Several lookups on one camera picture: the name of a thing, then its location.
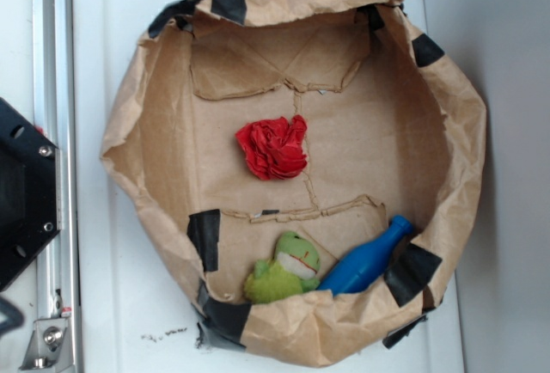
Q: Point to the aluminium frame rail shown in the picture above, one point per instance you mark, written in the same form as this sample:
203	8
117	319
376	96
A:
57	265

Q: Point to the brown paper bag tray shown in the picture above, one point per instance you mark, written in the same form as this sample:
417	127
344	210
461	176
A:
394	128

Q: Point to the red paper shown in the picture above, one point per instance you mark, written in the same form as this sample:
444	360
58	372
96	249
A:
274	147

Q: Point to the green plush frog toy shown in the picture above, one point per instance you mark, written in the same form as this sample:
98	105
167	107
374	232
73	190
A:
291	271

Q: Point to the blue plastic bottle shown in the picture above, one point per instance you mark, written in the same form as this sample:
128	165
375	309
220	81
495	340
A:
366	262

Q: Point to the white plastic board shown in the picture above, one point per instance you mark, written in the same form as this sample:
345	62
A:
135	318

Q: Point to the black robot mount block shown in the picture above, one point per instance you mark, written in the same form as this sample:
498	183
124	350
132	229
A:
29	202

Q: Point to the metal corner bracket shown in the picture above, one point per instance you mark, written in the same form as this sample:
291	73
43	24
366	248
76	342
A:
49	347

